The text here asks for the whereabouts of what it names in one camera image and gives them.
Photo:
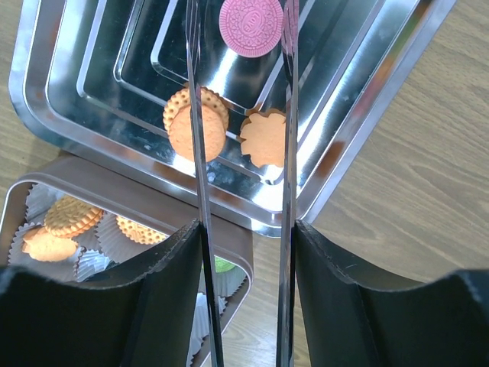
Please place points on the pink round cookie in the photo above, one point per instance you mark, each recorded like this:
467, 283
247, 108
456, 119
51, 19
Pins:
251, 28

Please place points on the metal tongs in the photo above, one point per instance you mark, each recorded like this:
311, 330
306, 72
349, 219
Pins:
286, 296

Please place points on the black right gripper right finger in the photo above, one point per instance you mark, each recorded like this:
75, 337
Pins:
358, 314

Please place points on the orange round sandwich cookie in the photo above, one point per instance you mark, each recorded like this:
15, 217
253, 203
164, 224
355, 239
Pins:
69, 217

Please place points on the brown cookie tin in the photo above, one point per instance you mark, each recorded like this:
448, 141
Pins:
103, 246

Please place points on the orange scalloped flower cookie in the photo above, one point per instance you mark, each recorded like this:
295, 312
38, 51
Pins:
263, 138

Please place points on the steel baking tray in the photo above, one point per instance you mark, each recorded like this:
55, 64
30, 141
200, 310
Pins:
93, 77

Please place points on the green round cookie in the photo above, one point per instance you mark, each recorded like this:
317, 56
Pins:
222, 266

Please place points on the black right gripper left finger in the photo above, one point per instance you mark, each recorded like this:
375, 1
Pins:
138, 313

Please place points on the orange round dotted cookie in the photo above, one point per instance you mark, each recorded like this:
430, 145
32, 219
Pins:
139, 233

